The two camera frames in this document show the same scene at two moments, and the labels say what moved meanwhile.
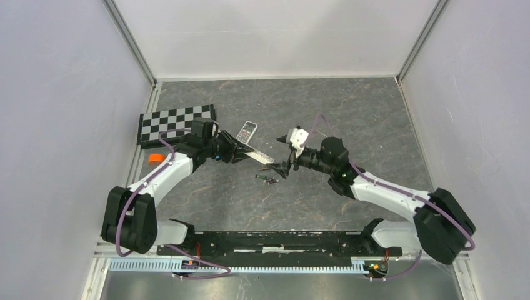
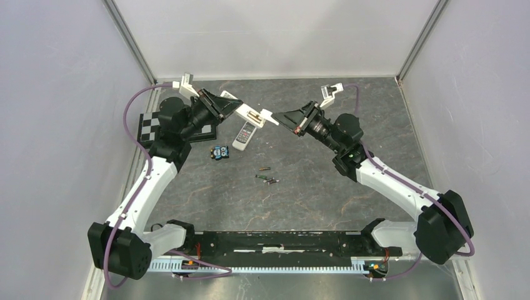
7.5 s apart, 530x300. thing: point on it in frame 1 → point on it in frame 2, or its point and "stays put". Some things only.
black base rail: (281, 249) stays put
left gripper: (233, 145) → (217, 118)
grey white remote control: (247, 132) stays put
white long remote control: (260, 157) → (248, 113)
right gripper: (282, 168) → (299, 120)
